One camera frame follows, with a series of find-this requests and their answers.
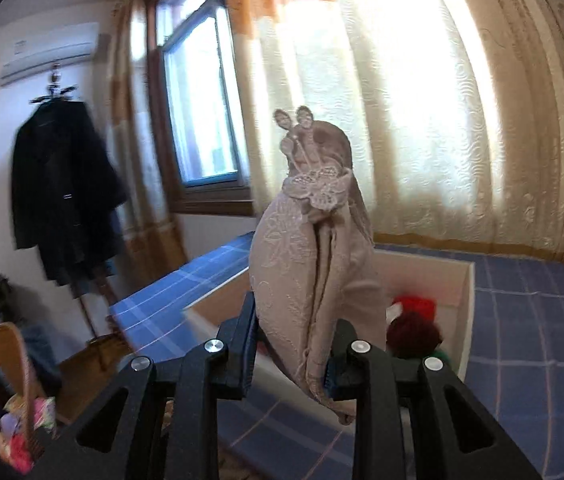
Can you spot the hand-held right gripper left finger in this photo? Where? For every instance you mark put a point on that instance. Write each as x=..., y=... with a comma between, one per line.
x=244, y=360

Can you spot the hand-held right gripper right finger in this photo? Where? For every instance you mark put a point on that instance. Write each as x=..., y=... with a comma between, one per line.
x=342, y=375

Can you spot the dark red knitted underwear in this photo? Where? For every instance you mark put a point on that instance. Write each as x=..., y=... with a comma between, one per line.
x=412, y=335

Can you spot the bright red underwear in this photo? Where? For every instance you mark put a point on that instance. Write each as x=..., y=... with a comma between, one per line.
x=417, y=306

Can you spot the beige lace underwear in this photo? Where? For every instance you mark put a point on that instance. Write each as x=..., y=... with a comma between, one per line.
x=302, y=270

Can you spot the white cardboard box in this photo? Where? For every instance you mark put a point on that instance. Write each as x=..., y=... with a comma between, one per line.
x=454, y=300

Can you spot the blue checked tablecloth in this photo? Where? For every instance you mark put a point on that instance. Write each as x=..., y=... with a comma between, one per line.
x=537, y=335

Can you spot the grey clothes pile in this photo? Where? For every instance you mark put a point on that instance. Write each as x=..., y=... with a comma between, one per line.
x=36, y=355

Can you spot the black coat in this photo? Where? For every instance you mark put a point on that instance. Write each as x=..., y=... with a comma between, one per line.
x=61, y=195

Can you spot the colourful cloth bundle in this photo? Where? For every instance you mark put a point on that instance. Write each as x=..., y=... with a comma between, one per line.
x=16, y=455

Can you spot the narrow brown beige curtain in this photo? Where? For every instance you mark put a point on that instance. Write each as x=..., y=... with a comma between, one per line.
x=131, y=135

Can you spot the wooden framed window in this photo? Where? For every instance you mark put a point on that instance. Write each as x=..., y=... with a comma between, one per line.
x=201, y=110

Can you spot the cream patterned curtain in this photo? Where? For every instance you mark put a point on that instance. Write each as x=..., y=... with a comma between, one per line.
x=437, y=110

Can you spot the wooden coat rack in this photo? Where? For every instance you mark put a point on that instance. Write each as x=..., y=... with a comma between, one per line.
x=55, y=91

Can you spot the white air conditioner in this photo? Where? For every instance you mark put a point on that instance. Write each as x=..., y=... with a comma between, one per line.
x=46, y=52

